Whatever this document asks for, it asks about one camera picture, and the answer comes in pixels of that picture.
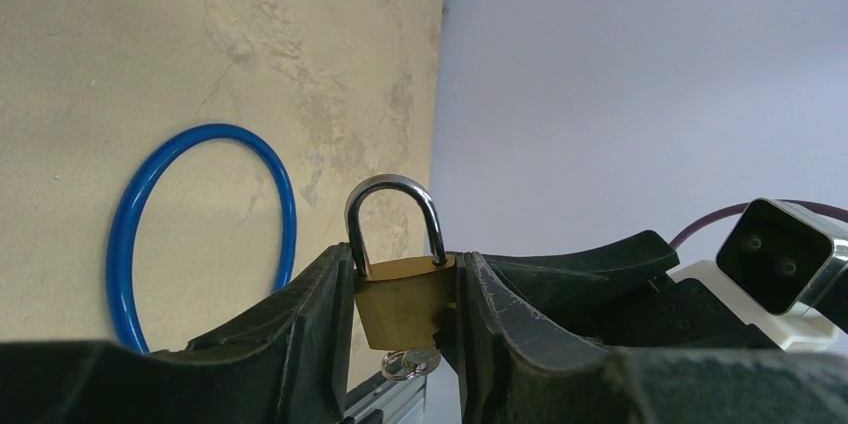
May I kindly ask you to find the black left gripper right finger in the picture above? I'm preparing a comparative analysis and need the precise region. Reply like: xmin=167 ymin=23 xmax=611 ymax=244
xmin=457 ymin=252 xmax=847 ymax=423

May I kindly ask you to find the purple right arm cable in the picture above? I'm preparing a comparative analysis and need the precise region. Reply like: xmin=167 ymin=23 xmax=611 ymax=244
xmin=669 ymin=198 xmax=848 ymax=251

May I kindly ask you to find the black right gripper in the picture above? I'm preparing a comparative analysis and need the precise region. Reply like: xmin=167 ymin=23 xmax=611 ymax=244
xmin=483 ymin=230 xmax=778 ymax=349

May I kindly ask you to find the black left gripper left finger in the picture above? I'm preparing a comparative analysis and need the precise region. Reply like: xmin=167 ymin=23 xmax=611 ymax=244
xmin=1 ymin=243 xmax=354 ymax=423

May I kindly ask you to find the small padlock key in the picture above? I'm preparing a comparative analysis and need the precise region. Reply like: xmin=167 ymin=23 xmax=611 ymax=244
xmin=381 ymin=347 xmax=442 ymax=381

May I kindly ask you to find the brass padlock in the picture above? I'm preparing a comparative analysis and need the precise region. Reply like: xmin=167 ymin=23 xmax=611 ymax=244
xmin=345 ymin=174 xmax=456 ymax=351

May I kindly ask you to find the blue cable lock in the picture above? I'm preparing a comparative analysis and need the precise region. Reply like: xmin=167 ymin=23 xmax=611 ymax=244
xmin=105 ymin=123 xmax=298 ymax=354

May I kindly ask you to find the aluminium frame rail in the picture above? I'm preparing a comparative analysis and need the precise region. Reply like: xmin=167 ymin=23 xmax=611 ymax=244
xmin=341 ymin=373 xmax=427 ymax=424

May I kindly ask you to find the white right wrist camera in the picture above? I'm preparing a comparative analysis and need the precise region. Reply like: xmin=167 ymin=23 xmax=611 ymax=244
xmin=670 ymin=198 xmax=847 ymax=352

